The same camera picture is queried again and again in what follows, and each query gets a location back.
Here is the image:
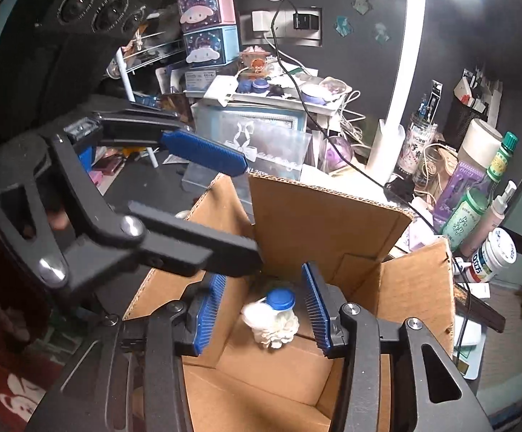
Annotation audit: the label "white flat device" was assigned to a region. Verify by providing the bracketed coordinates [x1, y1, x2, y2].
[454, 323, 483, 352]

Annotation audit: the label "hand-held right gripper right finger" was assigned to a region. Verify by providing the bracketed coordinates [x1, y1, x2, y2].
[301, 261, 491, 432]

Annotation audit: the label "black power cable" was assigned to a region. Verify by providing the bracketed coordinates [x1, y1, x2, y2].
[267, 0, 437, 231]

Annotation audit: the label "green glass bottle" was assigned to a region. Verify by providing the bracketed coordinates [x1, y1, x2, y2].
[477, 131, 519, 217]

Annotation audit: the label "purple bowl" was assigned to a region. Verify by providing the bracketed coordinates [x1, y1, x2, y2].
[300, 83, 334, 105]

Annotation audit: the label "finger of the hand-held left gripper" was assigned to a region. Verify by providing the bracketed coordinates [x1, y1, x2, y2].
[64, 112, 249, 176]
[0, 134, 264, 294]

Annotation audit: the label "black charger plug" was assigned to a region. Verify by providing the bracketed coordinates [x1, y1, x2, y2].
[293, 8, 320, 30]

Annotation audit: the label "white charger plug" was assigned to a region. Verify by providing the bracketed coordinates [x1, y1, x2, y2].
[252, 11, 274, 33]

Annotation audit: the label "white pill bottle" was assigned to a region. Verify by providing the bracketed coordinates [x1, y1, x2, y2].
[465, 227, 518, 283]

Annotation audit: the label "clear acrylic box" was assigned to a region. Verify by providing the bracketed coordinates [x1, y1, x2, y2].
[182, 121, 313, 190]

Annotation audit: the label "purple translucent ball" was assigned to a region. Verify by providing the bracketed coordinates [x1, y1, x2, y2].
[323, 137, 361, 174]

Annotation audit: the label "white plastic tray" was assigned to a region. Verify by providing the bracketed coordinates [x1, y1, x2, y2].
[203, 75, 348, 114]

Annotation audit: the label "small doll figurine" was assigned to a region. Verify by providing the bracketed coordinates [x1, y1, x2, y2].
[237, 45, 274, 78]

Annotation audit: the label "pink spray bottle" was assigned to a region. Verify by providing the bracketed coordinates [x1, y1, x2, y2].
[460, 180, 519, 258]

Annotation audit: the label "clear glass bowl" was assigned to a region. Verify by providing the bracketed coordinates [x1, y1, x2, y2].
[318, 76, 350, 100]

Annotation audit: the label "pink cartoon storage box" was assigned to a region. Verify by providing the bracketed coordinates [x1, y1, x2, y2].
[178, 0, 237, 33]

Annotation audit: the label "light blue bow box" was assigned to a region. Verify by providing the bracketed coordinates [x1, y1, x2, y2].
[192, 101, 310, 145]

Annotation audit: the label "white wire rack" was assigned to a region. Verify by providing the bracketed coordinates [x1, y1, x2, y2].
[107, 38, 186, 169]

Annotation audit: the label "brown cardboard box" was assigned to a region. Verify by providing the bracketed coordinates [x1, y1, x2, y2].
[121, 173, 456, 432]

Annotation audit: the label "white bottle with blue cap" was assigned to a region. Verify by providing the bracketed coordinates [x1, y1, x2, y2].
[265, 288, 298, 322]

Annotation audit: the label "black mesh pen holder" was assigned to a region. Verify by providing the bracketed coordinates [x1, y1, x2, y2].
[449, 67, 502, 147]

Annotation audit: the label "white paper roll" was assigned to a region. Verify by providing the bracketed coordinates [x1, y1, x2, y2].
[458, 118, 504, 165]

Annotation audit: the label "grey wall socket plate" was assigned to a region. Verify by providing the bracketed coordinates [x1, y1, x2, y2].
[240, 6, 323, 49]

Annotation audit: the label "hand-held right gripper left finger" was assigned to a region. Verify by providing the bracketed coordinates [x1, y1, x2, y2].
[27, 272, 228, 432]

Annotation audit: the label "tangled white cables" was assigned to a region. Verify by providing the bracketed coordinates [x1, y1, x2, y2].
[411, 143, 459, 199]

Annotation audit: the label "white desk lamp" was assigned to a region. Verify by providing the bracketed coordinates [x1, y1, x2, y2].
[365, 0, 507, 183]

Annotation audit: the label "blue cartoon storage box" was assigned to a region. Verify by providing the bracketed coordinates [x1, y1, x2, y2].
[183, 26, 240, 68]

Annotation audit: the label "clear jar with pens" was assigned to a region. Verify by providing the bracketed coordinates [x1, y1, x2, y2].
[395, 94, 440, 177]

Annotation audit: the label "purple carton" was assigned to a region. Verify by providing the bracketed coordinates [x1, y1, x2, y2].
[431, 161, 487, 235]

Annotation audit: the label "small blue paper box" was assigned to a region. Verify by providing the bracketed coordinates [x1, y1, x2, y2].
[183, 69, 219, 93]

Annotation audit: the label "green plastic jar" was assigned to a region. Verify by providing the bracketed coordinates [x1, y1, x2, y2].
[441, 188, 489, 252]

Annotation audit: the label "blue contact lens case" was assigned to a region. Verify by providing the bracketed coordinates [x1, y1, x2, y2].
[237, 78, 269, 96]

